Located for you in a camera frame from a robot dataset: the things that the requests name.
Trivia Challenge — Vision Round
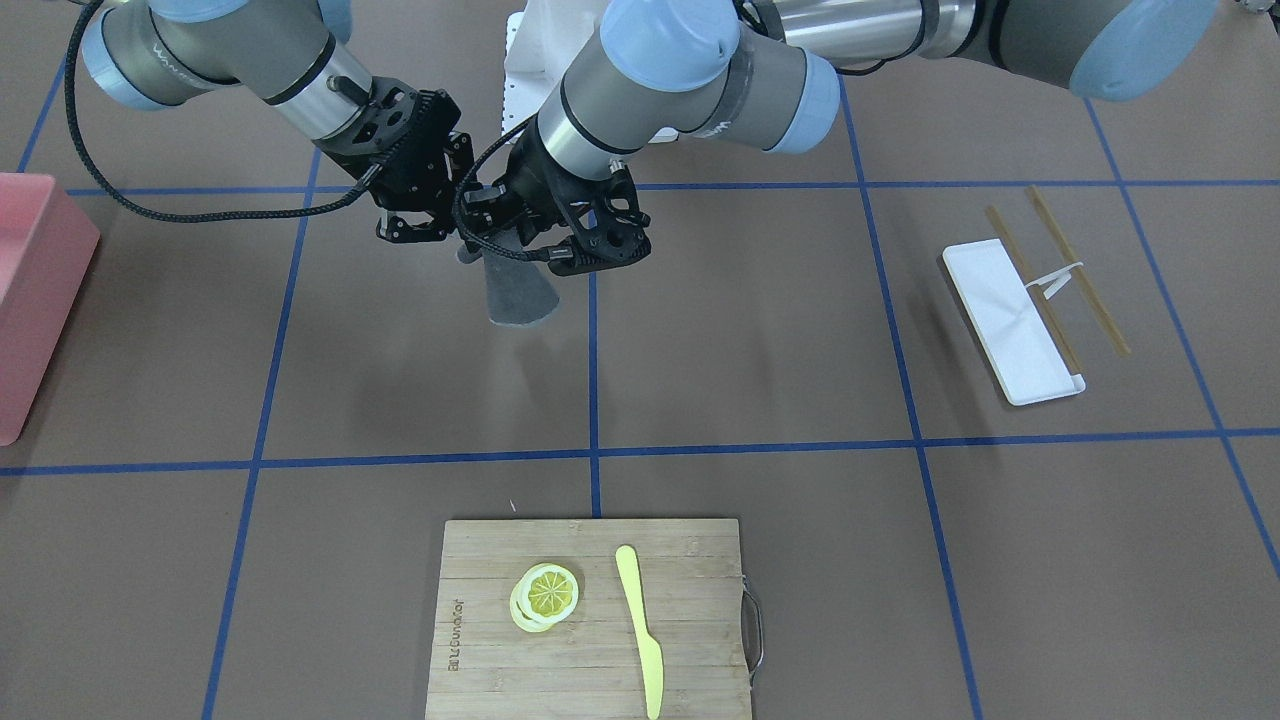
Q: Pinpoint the pink plastic bin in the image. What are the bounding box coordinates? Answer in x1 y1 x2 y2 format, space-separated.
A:
1 173 101 446

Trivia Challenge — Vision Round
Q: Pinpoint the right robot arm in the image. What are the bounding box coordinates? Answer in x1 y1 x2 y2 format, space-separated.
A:
63 1 472 243

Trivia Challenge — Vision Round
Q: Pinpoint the yellow lemon slice toy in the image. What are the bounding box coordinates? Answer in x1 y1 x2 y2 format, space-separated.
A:
509 562 580 633

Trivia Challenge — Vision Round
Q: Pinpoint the white pedestal column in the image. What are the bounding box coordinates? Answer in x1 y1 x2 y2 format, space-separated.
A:
500 1 608 135

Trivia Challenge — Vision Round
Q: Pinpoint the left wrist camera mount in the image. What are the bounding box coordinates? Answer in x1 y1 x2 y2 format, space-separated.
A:
547 161 652 277

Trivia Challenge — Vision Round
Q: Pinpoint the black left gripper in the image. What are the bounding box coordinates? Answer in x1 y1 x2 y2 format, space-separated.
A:
462 129 620 251

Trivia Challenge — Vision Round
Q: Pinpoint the white rectangular tray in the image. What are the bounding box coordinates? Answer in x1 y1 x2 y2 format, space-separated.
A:
942 238 1085 407

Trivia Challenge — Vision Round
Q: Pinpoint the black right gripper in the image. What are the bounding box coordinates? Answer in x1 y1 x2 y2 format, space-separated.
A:
370 131 474 243

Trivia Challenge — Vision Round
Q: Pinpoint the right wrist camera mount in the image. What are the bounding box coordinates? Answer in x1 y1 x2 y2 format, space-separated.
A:
315 77 462 179

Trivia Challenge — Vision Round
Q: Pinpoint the grey cloth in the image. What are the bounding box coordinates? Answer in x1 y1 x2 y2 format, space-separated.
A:
457 243 561 328

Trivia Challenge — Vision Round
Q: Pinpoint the wooden towel rack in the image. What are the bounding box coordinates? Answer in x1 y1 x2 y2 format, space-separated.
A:
984 184 1133 375

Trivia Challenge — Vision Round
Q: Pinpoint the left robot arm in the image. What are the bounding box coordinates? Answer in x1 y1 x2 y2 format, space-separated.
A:
453 1 1216 260

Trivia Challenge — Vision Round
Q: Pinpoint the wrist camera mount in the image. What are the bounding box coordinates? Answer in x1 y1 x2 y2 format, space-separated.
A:
315 77 462 179
547 161 652 277

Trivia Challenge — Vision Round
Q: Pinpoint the wooden cutting board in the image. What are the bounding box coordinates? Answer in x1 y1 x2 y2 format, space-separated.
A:
424 519 753 719

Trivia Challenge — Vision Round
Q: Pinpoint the yellow plastic knife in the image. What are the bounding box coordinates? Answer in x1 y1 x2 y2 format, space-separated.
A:
614 544 666 719

